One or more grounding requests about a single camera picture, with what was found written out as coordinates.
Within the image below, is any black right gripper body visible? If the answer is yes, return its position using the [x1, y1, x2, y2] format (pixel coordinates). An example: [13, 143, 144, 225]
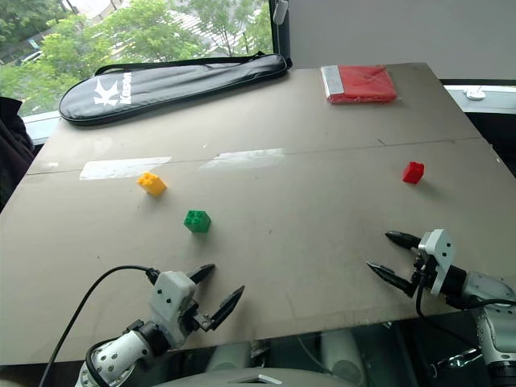
[409, 243, 438, 298]

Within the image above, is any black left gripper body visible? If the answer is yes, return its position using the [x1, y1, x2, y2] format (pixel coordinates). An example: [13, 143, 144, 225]
[178, 281, 215, 334]

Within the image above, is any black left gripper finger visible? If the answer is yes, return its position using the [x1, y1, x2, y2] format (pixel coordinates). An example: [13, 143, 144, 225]
[205, 285, 246, 332]
[186, 264, 216, 285]

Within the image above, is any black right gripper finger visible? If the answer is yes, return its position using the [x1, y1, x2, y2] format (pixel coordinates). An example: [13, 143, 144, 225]
[385, 231, 421, 250]
[365, 261, 418, 298]

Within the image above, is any green toy brick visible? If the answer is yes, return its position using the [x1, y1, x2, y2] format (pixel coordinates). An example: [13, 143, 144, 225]
[183, 209, 212, 234]

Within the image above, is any red toy brick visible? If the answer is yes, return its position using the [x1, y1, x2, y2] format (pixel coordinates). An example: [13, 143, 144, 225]
[402, 161, 426, 185]

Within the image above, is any silver robot torso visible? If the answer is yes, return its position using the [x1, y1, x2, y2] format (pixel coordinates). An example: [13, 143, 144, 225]
[152, 338, 368, 387]

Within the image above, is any yellow toy brick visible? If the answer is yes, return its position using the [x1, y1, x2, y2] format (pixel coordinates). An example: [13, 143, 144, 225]
[136, 172, 168, 197]

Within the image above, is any red packaged cloth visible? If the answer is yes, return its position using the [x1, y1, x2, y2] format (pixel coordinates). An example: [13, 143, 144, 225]
[320, 64, 399, 106]

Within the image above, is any black racket bag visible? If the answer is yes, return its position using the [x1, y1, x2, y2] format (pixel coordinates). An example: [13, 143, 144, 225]
[58, 51, 293, 127]

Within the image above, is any dark clothing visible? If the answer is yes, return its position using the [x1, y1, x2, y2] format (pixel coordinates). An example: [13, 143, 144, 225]
[0, 95, 36, 178]

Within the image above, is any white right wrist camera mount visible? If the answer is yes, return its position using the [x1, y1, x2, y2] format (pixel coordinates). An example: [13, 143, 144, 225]
[418, 228, 457, 296]

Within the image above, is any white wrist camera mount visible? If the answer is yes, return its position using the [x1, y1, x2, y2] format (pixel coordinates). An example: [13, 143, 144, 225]
[418, 228, 457, 296]
[148, 270, 198, 347]

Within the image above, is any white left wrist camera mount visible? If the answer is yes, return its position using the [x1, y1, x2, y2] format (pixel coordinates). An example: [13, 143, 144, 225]
[148, 270, 198, 347]

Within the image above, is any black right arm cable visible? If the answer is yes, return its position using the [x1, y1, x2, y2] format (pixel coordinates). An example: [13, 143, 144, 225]
[414, 277, 516, 364]

